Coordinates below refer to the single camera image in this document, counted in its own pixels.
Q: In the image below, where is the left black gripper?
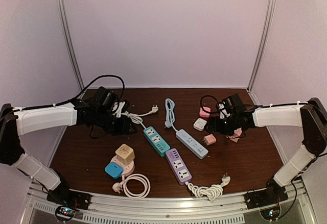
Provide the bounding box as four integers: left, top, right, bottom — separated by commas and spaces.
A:
95, 109, 137, 136

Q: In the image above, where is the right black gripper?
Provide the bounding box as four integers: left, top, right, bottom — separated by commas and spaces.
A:
204, 114, 239, 136

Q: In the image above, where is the pink cube socket adapter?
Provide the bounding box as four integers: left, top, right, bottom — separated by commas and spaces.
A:
226, 128, 242, 143

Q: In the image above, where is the small pink plug adapter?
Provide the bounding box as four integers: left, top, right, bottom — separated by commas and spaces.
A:
203, 134, 217, 146

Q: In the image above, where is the pink square plug adapter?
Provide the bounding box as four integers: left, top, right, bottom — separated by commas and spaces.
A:
199, 107, 211, 118

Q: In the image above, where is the white plug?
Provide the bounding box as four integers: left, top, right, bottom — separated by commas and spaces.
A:
193, 118, 207, 132

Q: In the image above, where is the beige cube adapter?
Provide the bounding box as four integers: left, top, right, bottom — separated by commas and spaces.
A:
115, 144, 135, 165

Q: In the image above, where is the light blue power strip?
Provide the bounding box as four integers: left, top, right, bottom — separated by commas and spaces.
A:
175, 129, 208, 159

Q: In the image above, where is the teal power strip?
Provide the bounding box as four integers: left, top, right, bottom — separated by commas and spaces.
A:
143, 127, 171, 157

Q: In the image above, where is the blue square adapter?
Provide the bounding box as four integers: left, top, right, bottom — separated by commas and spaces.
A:
105, 162, 124, 179

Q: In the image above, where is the round pink white power strip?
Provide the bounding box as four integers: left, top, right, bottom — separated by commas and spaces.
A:
111, 156, 135, 177

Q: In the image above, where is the white cable with plug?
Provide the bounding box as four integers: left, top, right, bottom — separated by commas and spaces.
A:
186, 173, 232, 201
111, 173, 151, 199

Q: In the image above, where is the purple power strip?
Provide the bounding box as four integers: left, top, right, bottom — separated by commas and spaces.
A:
166, 148, 192, 185

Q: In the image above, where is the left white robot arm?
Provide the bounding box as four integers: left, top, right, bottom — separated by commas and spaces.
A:
1, 98, 136, 206

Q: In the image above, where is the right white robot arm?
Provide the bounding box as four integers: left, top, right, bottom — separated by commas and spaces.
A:
205, 94, 326, 205

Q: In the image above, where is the white cable at back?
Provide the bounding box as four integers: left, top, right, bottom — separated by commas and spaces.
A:
120, 104, 159, 130

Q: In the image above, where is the light blue cable with plug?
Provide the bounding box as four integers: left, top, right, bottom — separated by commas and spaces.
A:
163, 98, 179, 133

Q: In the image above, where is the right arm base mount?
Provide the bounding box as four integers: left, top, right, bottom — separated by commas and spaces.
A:
244, 189, 288, 222

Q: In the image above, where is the aluminium front rail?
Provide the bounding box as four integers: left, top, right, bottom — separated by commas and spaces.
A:
18, 180, 317, 223

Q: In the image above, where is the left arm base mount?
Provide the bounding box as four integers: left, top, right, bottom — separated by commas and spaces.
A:
42, 188, 91, 223

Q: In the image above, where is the right aluminium frame post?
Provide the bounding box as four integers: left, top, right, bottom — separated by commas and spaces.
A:
247, 0, 277, 92

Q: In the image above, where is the aluminium frame post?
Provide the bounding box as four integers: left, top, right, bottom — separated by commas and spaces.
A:
57, 0, 84, 90
247, 0, 277, 92

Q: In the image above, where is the left aluminium frame post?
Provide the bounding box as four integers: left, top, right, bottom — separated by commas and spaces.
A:
57, 0, 84, 90

